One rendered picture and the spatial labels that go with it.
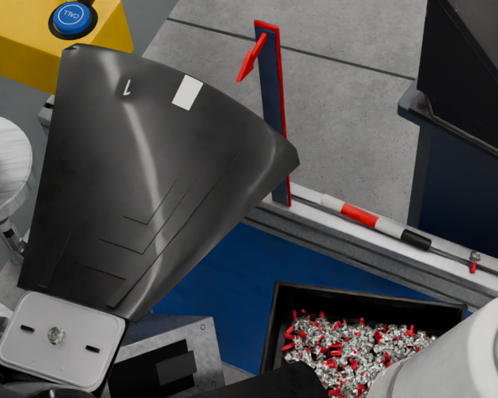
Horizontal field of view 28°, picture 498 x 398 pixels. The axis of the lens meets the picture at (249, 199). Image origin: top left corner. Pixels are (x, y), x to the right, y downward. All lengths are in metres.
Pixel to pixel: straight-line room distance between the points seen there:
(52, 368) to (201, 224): 0.17
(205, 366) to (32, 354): 0.24
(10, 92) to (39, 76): 0.80
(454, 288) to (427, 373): 0.58
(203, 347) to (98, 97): 0.27
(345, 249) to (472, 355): 0.67
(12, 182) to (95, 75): 0.34
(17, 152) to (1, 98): 1.38
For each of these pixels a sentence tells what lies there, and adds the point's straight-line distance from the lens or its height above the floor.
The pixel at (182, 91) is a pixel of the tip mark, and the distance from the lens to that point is 0.87.
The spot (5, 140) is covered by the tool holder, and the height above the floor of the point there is 1.45.
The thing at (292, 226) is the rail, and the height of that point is 0.83.
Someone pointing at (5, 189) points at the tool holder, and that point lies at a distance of 0.55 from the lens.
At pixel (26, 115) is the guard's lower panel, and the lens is 2.03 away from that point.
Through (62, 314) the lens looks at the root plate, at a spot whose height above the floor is 1.20.
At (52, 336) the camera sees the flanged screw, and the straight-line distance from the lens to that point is 0.78.
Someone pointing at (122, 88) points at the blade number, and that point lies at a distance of 0.87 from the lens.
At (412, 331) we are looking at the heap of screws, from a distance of 1.15.
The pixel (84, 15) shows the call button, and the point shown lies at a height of 1.08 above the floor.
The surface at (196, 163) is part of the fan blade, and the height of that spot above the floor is 1.20.
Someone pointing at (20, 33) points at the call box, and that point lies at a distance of 1.14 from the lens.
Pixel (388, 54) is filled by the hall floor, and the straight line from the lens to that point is 2.43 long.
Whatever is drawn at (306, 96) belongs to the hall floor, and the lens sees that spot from 2.36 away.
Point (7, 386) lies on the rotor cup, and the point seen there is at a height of 1.23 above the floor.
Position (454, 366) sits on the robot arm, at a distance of 0.58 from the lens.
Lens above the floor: 1.90
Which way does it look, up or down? 59 degrees down
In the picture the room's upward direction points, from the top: 8 degrees counter-clockwise
